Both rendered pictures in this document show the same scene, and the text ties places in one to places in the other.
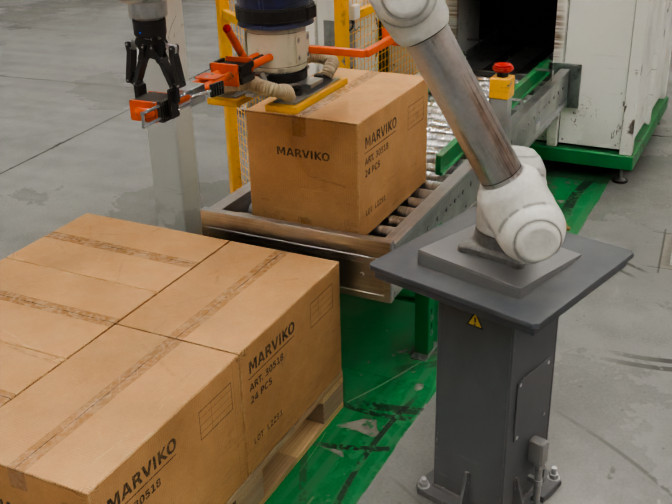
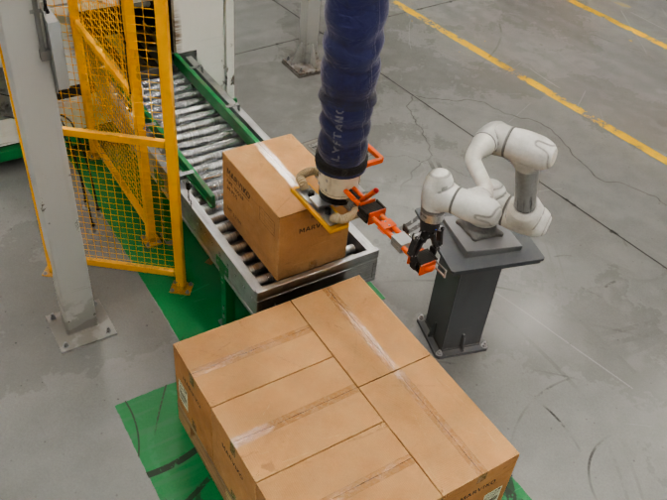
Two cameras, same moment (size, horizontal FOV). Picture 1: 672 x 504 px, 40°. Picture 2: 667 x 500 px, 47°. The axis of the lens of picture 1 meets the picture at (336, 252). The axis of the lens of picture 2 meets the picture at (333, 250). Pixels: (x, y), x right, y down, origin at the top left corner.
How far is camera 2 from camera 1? 3.20 m
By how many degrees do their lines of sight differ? 53
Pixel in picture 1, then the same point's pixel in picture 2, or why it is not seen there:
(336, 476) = not seen: hidden behind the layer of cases
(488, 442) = (478, 315)
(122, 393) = (439, 411)
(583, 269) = not seen: hidden behind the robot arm
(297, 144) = (313, 222)
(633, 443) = not seen: hidden behind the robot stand
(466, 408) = (468, 307)
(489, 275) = (505, 246)
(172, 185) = (80, 284)
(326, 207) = (328, 248)
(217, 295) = (358, 334)
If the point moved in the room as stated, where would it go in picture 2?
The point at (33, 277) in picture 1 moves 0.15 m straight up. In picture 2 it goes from (259, 403) to (259, 380)
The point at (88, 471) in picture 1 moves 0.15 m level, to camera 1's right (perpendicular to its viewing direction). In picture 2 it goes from (501, 446) to (515, 422)
